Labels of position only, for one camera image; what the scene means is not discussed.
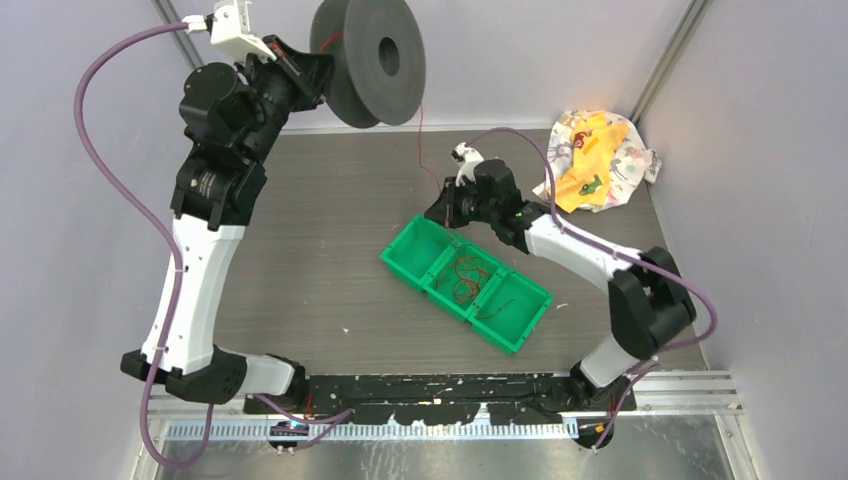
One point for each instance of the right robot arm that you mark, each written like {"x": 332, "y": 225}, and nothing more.
{"x": 647, "y": 306}

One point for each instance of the green plastic bin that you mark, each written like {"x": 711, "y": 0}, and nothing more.
{"x": 461, "y": 278}
{"x": 508, "y": 309}
{"x": 414, "y": 253}

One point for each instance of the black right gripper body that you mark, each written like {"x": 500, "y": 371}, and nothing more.
{"x": 464, "y": 203}

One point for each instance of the black cable spool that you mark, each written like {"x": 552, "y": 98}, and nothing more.
{"x": 379, "y": 71}

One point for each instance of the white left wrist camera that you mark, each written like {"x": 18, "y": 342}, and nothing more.
{"x": 230, "y": 32}

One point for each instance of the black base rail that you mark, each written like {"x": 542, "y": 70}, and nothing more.
{"x": 444, "y": 399}

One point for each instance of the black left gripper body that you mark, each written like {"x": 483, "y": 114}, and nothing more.
{"x": 295, "y": 89}

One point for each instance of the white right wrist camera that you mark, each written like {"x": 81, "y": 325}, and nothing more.
{"x": 466, "y": 158}

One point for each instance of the green plastic bin left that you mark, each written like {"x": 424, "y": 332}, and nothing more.
{"x": 414, "y": 253}

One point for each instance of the slotted aluminium cable duct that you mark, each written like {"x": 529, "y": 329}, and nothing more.
{"x": 268, "y": 429}

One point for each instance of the crumpled yellow patterned cloth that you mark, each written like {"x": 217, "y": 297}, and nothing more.
{"x": 598, "y": 160}

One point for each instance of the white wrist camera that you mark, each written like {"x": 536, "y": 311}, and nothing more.
{"x": 230, "y": 32}
{"x": 466, "y": 158}

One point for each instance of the green plastic bin right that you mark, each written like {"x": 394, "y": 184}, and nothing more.
{"x": 508, "y": 309}

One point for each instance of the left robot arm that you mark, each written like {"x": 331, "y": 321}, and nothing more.
{"x": 233, "y": 116}

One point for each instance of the green plastic bin middle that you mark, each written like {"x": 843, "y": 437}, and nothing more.
{"x": 461, "y": 278}

